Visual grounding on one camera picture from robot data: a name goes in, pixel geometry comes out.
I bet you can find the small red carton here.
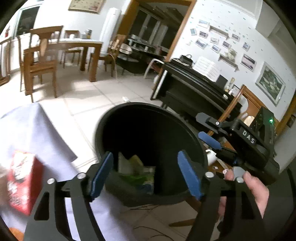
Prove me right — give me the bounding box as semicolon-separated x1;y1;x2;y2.
7;151;44;216

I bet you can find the wooden chair right side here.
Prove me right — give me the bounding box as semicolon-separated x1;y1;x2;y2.
98;34;126;77

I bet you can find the white standing air conditioner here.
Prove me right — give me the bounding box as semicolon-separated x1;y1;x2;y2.
99;8;121;53

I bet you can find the black trash bin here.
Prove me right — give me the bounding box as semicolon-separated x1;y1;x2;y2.
94;102;208;207

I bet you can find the framed floral painting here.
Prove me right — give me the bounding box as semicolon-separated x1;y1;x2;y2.
68;0;105;14

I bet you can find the framed landscape picture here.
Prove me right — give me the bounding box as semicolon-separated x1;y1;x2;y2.
255;62;285;106

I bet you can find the wooden dining table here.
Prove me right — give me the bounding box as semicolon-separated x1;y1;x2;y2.
57;39;102;82

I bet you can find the wooden dining chair front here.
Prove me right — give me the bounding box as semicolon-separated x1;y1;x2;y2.
23;26;63;98

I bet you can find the green snack bag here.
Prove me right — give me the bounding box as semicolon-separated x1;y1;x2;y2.
121;175;154;187

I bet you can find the person right hand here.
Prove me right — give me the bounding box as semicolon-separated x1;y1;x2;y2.
218;170;269;219

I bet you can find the black piano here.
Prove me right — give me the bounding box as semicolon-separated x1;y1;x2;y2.
151;59;234;121

